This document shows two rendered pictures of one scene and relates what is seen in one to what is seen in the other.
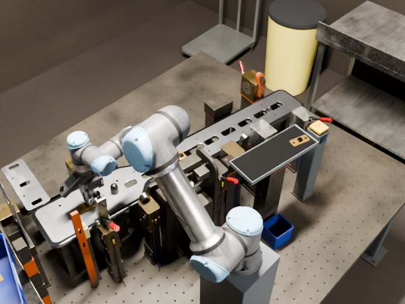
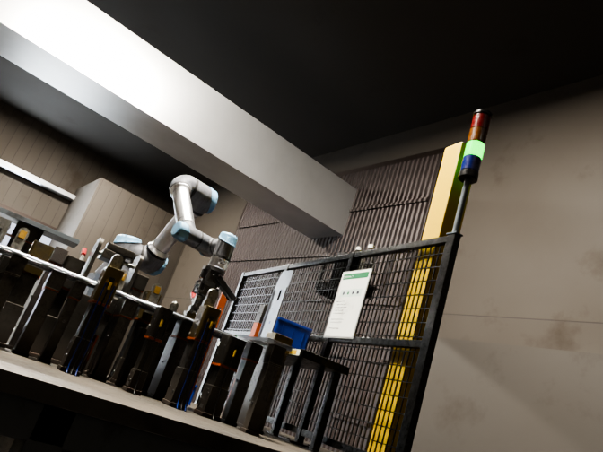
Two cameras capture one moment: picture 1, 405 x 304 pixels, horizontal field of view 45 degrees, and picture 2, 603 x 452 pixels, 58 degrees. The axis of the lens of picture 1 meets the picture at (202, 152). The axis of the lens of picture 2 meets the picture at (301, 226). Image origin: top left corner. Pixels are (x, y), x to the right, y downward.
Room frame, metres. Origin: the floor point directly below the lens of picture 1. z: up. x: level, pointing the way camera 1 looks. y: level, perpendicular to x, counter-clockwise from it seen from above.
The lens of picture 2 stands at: (3.22, 1.20, 0.78)
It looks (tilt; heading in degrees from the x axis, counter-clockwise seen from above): 19 degrees up; 194
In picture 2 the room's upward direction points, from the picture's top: 19 degrees clockwise
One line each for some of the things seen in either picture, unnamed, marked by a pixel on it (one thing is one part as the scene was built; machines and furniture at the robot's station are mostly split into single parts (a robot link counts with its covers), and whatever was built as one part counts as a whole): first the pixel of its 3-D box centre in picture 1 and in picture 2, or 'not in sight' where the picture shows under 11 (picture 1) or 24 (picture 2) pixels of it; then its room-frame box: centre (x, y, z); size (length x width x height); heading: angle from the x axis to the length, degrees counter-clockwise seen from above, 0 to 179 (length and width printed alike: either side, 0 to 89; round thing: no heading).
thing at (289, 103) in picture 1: (184, 154); (76, 277); (1.51, 0.08, 1.00); 1.38 x 0.22 x 0.02; 128
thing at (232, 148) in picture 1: (232, 180); (19, 293); (1.46, -0.14, 0.89); 0.12 x 0.08 x 0.38; 38
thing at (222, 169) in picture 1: (216, 198); (52, 306); (1.35, -0.07, 0.89); 0.12 x 0.07 x 0.38; 38
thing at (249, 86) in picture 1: (249, 102); not in sight; (2.02, -0.25, 0.88); 0.14 x 0.09 x 0.36; 38
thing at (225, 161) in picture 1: (227, 190); (38, 297); (1.38, -0.11, 0.90); 0.05 x 0.05 x 0.40; 38
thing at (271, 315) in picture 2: (12, 210); (274, 308); (1.05, 0.68, 1.17); 0.12 x 0.01 x 0.34; 38
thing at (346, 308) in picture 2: not in sight; (349, 304); (0.94, 0.96, 1.30); 0.23 x 0.02 x 0.31; 38
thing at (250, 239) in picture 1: (242, 230); (126, 249); (0.92, -0.13, 1.27); 0.13 x 0.12 x 0.14; 141
